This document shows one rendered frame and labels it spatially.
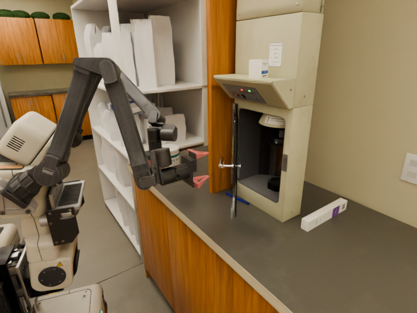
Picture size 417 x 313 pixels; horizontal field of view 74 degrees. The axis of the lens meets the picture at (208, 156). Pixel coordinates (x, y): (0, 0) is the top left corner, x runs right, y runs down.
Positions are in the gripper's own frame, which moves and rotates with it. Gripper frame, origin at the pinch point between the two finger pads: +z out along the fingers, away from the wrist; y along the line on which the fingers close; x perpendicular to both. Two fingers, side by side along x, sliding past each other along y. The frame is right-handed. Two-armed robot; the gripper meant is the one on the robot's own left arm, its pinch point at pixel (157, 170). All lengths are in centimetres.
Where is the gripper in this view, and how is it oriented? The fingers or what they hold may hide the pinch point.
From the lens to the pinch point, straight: 127.1
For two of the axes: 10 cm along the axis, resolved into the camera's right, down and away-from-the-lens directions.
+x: -5.7, -2.8, 7.7
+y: 8.2, -2.2, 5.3
